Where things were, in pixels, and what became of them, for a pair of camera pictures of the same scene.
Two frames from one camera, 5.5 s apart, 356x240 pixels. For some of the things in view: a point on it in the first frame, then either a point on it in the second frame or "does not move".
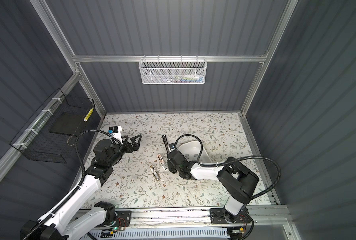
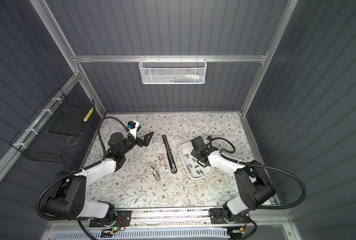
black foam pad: x=71 y=123 does not move
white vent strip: x=165 y=234 does not move
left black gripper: x=129 y=149 → x=146 y=140
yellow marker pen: x=88 y=115 does not move
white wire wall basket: x=172 y=71 does not move
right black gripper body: x=171 y=167 → x=195 y=153
